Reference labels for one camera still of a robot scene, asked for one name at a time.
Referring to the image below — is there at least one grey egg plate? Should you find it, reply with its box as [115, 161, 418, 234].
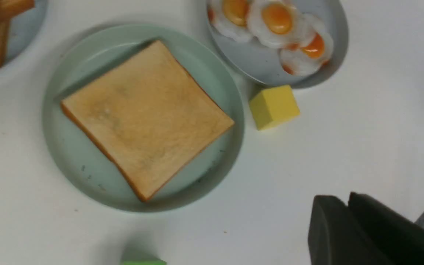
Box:
[205, 0, 349, 89]

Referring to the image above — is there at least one fried egg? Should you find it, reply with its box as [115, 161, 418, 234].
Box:
[246, 0, 301, 50]
[207, 0, 254, 43]
[279, 13, 334, 77]

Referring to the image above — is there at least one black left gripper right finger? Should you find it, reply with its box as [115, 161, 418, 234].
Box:
[348, 192, 424, 265]

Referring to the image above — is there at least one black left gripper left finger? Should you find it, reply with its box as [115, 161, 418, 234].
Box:
[308, 195, 393, 265]

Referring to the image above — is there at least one yellow foam cube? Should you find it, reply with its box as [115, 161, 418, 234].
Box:
[249, 85, 301, 131]

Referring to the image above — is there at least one mint green plate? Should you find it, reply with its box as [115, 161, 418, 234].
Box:
[42, 23, 245, 213]

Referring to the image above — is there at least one blue bread plate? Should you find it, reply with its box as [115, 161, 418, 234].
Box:
[0, 0, 49, 69]

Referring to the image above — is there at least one green foam cube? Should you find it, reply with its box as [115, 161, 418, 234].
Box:
[120, 259, 167, 265]

